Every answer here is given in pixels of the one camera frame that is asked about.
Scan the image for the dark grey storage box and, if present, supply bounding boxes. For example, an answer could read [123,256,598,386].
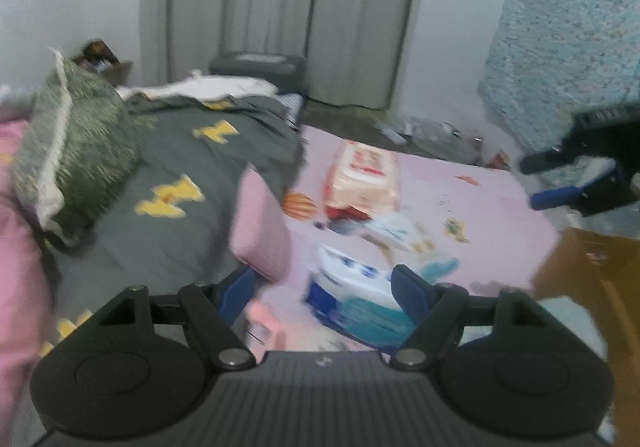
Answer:
[207,52,308,95]

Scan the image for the grey window curtain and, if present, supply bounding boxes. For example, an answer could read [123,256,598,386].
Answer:
[140,0,431,110]

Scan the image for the green patterned pillow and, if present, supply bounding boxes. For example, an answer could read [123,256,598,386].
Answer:
[10,47,146,248]

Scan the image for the pink printed floor mat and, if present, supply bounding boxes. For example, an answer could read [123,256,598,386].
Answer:
[240,124,563,358]

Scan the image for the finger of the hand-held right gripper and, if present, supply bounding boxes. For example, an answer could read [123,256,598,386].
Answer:
[520,144,568,174]
[530,162,618,211]

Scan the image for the grey blanket yellow prints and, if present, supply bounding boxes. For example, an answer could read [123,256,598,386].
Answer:
[37,94,308,363]

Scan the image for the blue white plastic pack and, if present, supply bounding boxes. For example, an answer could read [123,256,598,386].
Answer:
[302,242,418,353]

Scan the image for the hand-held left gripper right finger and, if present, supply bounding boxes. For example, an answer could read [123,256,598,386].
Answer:
[390,264,543,370]

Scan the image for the pink red plastic pack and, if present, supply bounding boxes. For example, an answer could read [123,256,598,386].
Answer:
[322,140,403,223]

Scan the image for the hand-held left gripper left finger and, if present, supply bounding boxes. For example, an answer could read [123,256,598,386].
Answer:
[97,266,257,372]

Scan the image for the teal patterned hanging cloth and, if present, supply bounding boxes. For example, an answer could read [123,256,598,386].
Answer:
[477,0,640,188]

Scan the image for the pink pillow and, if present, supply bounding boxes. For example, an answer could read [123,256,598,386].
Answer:
[230,167,293,278]

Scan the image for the white cloth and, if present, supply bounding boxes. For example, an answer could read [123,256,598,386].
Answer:
[117,70,278,103]

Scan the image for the pile of assorted clutter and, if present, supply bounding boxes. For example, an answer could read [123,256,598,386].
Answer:
[375,114,511,171]

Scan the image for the pink dotted quilt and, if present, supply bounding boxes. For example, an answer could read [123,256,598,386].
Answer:
[0,120,56,428]

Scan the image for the white packet blue print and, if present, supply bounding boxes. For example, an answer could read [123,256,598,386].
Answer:
[362,213,433,254]

